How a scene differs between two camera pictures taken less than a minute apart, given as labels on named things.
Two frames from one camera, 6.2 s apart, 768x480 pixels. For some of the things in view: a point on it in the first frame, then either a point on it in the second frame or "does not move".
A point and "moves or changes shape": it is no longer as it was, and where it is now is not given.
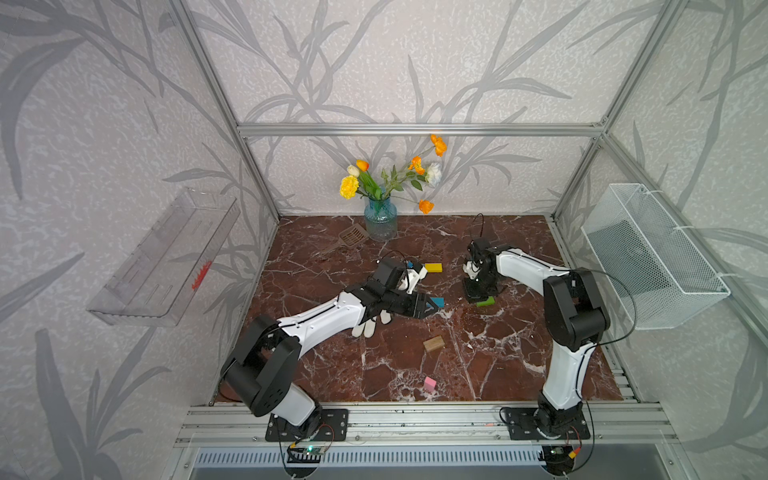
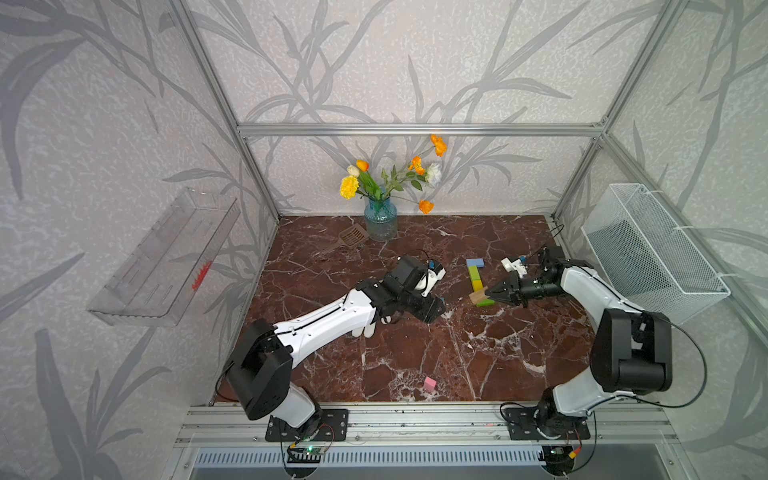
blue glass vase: [380, 217] does not move
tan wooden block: [433, 343] moves or changes shape
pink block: [430, 384] does not move
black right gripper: [471, 296] -> [512, 294]
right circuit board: [559, 459] does not move
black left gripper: [418, 311] does not move
